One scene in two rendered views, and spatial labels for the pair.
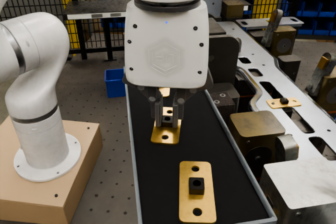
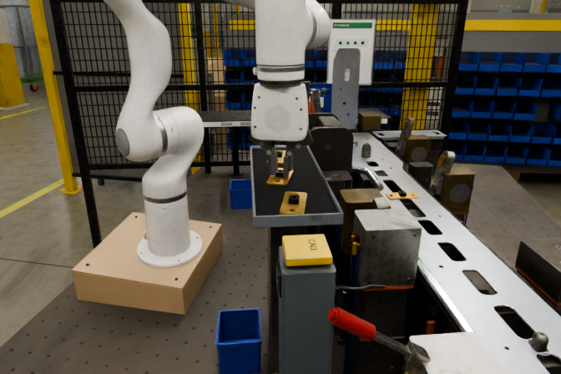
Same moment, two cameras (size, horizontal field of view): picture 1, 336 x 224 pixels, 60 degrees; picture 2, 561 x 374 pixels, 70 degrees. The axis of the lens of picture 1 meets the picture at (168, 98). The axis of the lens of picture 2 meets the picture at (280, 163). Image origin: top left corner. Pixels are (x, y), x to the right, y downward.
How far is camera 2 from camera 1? 0.38 m
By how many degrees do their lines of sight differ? 14
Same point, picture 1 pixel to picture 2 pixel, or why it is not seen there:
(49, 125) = (177, 208)
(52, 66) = (187, 152)
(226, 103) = (336, 179)
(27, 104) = (162, 184)
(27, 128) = (158, 209)
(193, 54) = (295, 115)
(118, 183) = (237, 283)
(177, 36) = (285, 103)
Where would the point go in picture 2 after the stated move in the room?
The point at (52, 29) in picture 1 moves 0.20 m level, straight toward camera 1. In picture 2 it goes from (192, 119) to (201, 139)
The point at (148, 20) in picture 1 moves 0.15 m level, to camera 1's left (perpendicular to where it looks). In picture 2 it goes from (267, 93) to (183, 92)
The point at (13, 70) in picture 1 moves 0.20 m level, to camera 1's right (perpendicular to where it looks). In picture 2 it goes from (157, 149) to (236, 151)
